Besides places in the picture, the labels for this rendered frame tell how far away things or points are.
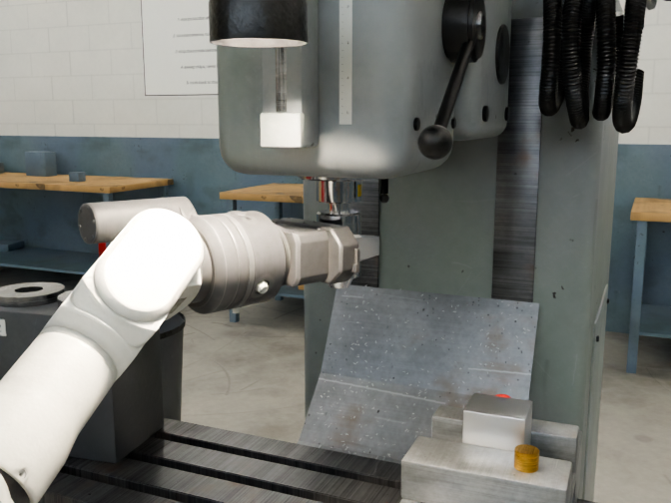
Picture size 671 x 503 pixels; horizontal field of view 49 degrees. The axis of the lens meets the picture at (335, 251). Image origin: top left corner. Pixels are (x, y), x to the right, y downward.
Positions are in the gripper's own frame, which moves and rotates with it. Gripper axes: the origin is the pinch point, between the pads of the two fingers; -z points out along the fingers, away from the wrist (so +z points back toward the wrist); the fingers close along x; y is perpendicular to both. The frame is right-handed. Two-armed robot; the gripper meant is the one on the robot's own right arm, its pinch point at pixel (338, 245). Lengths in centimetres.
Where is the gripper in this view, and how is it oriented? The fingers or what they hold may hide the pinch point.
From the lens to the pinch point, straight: 77.3
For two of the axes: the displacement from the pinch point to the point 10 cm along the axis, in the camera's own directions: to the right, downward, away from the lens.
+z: -7.2, 1.1, -6.8
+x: -6.9, -1.3, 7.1
